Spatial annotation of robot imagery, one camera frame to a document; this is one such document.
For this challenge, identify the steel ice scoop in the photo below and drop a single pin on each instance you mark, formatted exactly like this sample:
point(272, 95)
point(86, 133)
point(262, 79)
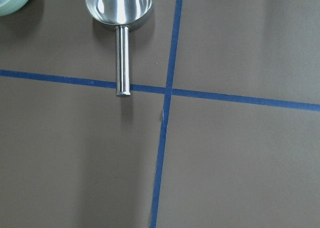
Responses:
point(121, 16)

